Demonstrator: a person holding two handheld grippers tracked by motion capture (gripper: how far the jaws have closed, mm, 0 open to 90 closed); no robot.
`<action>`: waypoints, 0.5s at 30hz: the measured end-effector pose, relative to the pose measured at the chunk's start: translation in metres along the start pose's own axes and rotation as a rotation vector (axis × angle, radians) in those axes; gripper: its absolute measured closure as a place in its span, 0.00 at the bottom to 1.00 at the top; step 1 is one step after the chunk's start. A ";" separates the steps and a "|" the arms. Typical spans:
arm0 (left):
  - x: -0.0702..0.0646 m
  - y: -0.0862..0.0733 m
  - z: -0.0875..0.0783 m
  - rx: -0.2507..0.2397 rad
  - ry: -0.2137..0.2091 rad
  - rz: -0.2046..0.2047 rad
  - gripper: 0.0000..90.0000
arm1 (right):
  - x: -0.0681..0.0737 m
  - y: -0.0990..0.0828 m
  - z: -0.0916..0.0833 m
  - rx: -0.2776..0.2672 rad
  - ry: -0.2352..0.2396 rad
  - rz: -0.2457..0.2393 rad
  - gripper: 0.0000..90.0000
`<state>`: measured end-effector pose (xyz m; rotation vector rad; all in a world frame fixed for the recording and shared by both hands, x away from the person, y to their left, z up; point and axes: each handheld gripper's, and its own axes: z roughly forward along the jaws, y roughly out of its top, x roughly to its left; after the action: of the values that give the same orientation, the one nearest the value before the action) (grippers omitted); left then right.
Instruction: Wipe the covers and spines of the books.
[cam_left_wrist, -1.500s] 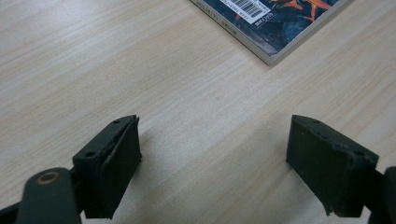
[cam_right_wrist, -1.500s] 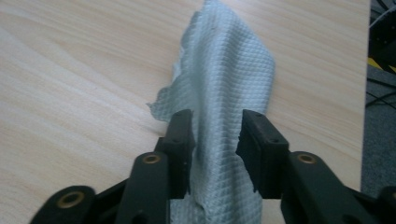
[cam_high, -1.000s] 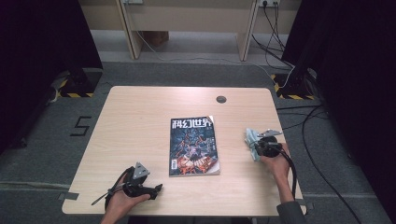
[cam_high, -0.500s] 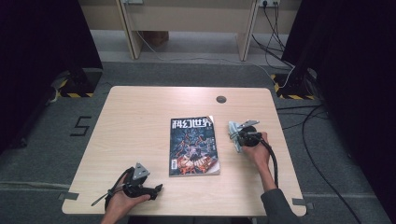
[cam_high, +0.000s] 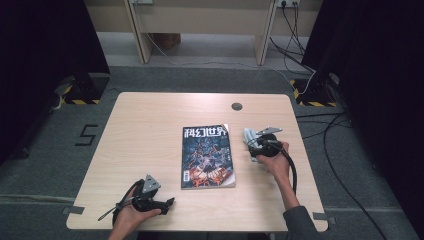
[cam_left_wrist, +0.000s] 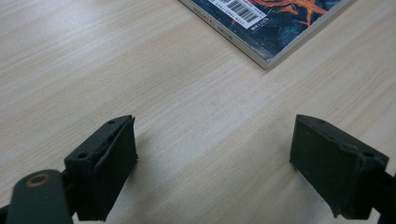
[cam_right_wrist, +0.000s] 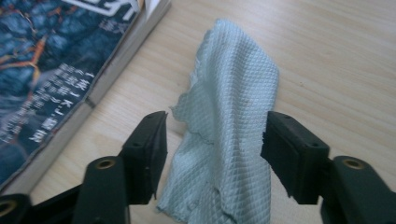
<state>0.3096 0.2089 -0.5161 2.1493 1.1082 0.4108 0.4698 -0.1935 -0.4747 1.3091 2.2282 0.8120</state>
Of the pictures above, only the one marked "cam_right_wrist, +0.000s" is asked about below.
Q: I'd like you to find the dark blue illustrated book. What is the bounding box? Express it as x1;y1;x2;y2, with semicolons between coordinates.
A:
0;0;173;194

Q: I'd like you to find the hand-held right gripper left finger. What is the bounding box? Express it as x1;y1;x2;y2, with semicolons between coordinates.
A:
118;110;169;205

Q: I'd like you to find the light blue textured cloth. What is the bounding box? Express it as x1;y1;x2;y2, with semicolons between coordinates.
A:
156;18;280;224

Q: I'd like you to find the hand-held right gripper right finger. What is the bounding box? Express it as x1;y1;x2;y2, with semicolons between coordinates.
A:
260;110;332;205

